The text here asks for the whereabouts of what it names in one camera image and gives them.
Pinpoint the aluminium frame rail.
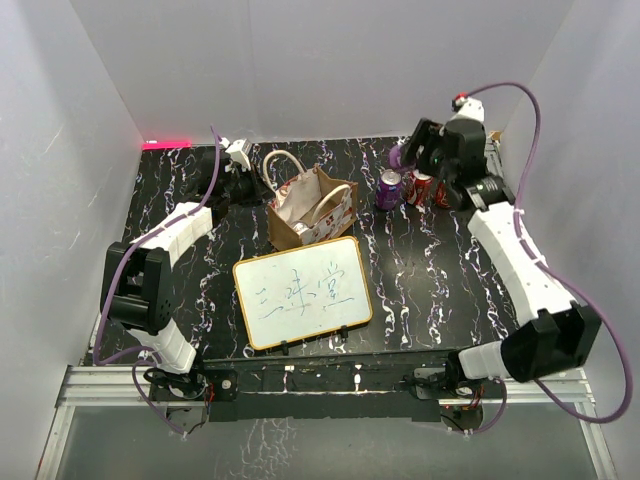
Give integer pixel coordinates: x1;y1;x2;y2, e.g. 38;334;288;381
36;366;204;479

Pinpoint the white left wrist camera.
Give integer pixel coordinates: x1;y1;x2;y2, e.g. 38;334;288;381
220;137;253;171

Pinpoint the purple soda can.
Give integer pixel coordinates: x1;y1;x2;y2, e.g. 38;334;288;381
389;144;413;171
291;221;310;236
375;169;403;211

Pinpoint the red cola can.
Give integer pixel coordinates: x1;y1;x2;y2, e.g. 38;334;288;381
404;169;434;206
434;181;450;209

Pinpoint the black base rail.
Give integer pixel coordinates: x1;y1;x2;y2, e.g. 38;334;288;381
144;349;501;426

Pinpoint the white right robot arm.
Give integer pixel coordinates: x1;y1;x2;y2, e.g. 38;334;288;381
400;117;601;397

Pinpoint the printed canvas tote bag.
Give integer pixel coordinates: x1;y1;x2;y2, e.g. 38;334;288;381
262;150;358;251

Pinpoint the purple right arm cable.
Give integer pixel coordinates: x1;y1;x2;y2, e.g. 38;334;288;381
452;82;634;436

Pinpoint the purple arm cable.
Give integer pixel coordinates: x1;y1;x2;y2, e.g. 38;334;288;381
92;124;224;441
452;82;634;436

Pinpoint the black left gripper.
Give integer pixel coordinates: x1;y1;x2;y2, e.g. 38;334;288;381
223;165;277;209

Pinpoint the yellow framed whiteboard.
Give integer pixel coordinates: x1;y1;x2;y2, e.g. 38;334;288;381
233;236;373;351

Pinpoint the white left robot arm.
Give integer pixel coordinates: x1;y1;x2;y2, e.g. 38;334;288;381
93;141;266;399

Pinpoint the pink tape strip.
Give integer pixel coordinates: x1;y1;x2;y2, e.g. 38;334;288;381
141;140;192;151

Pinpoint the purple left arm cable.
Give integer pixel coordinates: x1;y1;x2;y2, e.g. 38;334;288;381
92;124;224;441

